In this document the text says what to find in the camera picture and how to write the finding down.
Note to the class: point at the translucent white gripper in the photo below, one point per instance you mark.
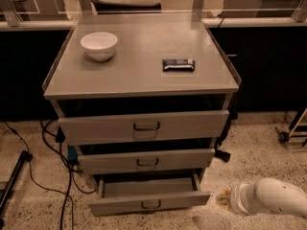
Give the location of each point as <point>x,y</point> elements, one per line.
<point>236,197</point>

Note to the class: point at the grey bottom drawer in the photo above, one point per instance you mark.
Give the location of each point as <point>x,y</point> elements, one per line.
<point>160,193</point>

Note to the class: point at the grey drawer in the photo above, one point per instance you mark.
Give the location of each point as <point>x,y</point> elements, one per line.
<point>143,127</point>
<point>148,161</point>
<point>160,193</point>

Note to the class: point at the grey middle drawer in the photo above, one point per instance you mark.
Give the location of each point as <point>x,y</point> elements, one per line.
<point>148,161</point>

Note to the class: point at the grey top drawer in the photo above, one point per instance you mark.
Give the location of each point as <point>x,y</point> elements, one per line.
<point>143,127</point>

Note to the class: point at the grey drawer cabinet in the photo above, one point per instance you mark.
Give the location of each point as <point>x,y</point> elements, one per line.
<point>132,81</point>

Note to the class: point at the black power plug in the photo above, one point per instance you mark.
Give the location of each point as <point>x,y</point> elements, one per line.
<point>223,155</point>

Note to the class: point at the wheeled cart base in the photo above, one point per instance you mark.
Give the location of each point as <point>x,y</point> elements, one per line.
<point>297,129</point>

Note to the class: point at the dark blue snack bar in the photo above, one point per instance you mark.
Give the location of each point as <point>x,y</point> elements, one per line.
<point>178,65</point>

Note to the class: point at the blue box behind cabinet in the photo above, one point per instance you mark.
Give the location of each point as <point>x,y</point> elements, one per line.
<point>72,155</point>

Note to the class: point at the white ceramic bowl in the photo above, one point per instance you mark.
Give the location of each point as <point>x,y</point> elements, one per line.
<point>100,46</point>

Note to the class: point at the black stand leg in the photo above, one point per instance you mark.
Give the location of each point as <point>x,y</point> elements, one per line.
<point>24,157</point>

